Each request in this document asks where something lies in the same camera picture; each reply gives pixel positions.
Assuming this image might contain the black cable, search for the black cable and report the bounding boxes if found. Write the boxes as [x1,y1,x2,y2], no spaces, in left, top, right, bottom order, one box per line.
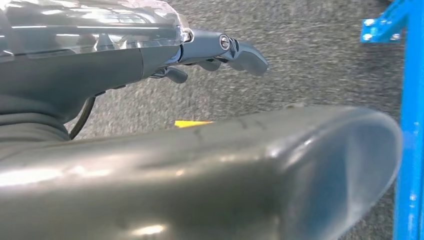
[68,95,98,141]

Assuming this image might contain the blue metal shelf rack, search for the blue metal shelf rack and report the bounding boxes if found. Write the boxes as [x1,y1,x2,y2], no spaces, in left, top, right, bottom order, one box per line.
[360,0,424,240]

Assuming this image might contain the yellow floor tape square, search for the yellow floor tape square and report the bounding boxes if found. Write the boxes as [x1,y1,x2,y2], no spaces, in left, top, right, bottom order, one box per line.
[174,119,216,129]

